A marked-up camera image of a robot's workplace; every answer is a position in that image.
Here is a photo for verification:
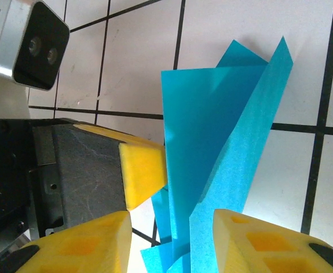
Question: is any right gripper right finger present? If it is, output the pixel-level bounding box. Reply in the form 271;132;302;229
213;208;333;273

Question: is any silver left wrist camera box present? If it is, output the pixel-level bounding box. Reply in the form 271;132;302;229
0;0;70;92

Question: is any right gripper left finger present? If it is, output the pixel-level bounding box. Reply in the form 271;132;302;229
13;210;133;273

